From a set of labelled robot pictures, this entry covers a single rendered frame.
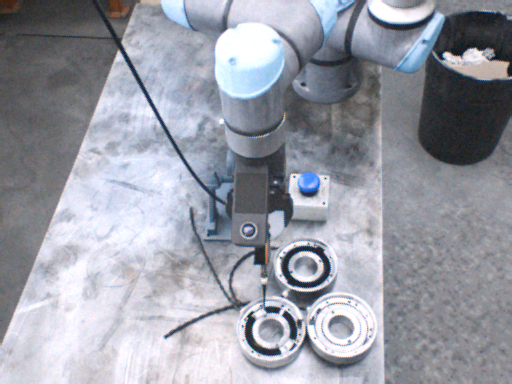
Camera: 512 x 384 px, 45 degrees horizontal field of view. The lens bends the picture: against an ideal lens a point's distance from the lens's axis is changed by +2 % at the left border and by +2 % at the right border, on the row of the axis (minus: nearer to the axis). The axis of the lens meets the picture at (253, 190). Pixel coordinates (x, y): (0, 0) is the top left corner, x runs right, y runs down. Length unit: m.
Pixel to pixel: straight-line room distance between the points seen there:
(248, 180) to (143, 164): 0.47
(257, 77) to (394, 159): 1.64
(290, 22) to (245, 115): 0.12
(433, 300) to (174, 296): 1.09
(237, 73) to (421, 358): 1.35
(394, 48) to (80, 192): 0.64
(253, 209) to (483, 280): 1.34
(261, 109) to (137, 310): 0.48
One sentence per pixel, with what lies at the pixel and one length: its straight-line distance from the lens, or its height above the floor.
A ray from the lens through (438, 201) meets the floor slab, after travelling 2.19.
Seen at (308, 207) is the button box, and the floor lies 0.84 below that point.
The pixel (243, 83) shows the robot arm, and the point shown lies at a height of 1.26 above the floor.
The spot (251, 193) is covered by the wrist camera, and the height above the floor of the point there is 1.09.
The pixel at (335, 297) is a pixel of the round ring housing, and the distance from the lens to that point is 1.00.
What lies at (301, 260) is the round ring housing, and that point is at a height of 0.82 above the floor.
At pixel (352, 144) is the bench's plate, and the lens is 1.23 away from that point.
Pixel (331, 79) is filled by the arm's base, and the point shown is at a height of 0.86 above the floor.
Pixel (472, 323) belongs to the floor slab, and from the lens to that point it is 1.97.
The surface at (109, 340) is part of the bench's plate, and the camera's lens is 1.04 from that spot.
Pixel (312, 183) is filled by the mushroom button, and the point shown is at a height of 0.87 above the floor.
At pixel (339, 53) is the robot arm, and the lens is 1.24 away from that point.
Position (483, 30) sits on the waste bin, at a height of 0.36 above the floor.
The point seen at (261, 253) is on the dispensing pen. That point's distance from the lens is 0.92.
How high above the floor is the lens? 1.71
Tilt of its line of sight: 52 degrees down
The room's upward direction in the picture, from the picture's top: 6 degrees counter-clockwise
